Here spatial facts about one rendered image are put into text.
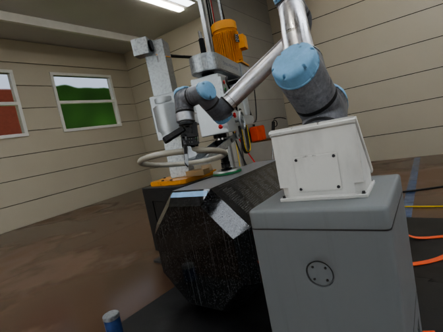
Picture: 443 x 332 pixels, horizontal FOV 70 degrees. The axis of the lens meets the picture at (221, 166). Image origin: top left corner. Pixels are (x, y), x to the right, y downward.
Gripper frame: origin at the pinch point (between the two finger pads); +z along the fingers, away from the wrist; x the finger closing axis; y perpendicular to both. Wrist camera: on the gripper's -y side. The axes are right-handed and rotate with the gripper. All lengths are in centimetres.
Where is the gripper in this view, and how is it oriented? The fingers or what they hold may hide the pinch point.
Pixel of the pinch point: (186, 163)
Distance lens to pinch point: 151.5
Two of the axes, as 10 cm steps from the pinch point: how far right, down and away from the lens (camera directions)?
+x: -1.5, 1.2, 9.8
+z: 1.2, 9.9, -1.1
